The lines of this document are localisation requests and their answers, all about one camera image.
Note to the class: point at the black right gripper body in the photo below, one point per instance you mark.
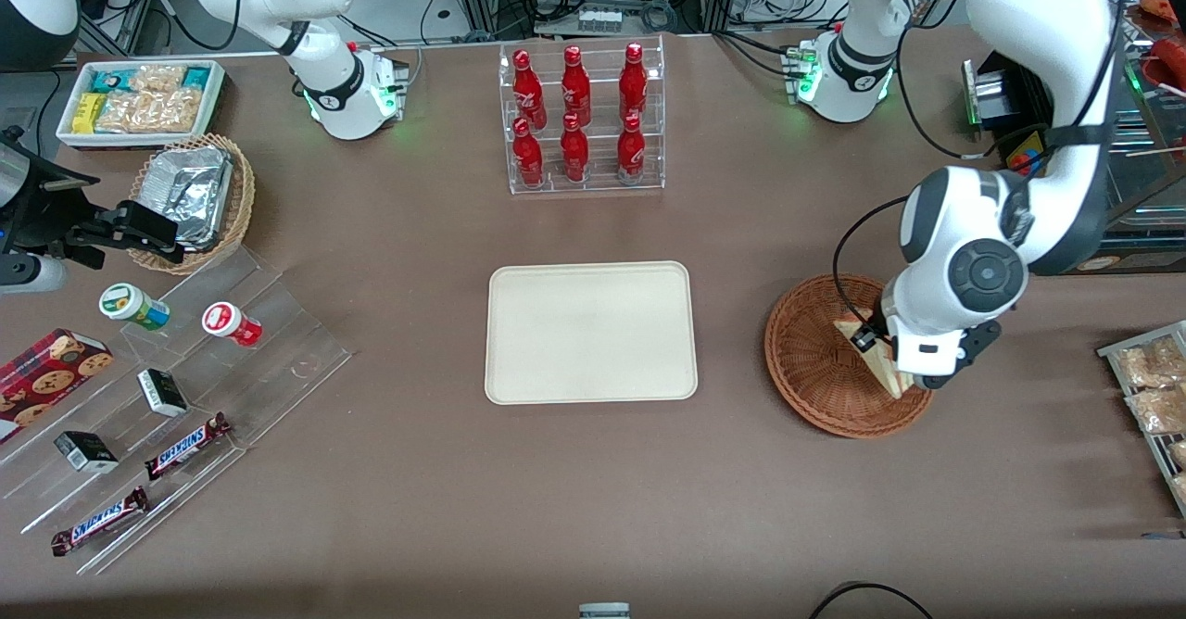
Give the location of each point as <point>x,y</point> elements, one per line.
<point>54,214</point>

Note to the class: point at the plastic sandwich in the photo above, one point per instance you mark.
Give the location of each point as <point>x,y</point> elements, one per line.
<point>882,371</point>

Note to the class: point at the tan wicker basket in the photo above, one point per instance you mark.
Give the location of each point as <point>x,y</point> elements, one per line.
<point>243,193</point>

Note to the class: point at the brown round wicker basket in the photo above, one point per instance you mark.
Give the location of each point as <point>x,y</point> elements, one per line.
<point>815,387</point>

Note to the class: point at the cream plastic tray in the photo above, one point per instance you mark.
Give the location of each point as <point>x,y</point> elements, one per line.
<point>593,332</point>

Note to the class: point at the aluminium foil container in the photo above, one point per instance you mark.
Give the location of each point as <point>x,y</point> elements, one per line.
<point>185,193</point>

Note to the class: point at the green lid snack cup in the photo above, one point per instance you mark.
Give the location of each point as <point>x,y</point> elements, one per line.
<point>130,304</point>

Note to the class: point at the white plastic snack bin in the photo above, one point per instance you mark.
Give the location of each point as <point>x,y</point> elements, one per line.
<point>139,141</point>

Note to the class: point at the yellow snack pack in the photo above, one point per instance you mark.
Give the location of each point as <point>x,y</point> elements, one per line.
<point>88,114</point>

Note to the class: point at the clear bag of crackers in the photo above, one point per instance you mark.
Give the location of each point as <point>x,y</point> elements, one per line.
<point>148,111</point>
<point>1158,410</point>
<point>1179,455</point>
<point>1149,364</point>
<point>157,78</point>

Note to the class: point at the red lid snack cup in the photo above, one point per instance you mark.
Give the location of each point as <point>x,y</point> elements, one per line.
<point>227,322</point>

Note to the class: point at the red cookie box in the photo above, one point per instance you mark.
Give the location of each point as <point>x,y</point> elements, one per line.
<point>46,378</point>

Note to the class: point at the teal snack pack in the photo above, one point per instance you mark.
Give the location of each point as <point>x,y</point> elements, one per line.
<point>111,80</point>
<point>197,78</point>

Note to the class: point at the clear acrylic stepped riser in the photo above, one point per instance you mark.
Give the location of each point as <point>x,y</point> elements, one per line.
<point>278,322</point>

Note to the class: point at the small black carton box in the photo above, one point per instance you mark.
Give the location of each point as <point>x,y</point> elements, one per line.
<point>85,452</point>
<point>162,392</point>

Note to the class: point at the Snickers chocolate bar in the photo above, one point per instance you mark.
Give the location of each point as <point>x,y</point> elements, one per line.
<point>100,522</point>
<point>185,448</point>

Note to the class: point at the red cola bottle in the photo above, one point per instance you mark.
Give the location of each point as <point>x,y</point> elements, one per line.
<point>633,77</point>
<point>528,82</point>
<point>528,156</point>
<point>631,151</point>
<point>574,151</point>
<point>575,82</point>

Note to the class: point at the clear acrylic bottle rack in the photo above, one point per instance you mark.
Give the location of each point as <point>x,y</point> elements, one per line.
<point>598,183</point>

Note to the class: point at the white power strip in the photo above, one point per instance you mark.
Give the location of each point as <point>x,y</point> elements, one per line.
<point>599,19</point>

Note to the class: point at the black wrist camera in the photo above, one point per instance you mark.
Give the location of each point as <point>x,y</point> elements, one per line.
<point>871,336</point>

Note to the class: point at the grey metal bracket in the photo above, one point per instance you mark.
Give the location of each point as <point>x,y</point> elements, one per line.
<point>604,612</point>

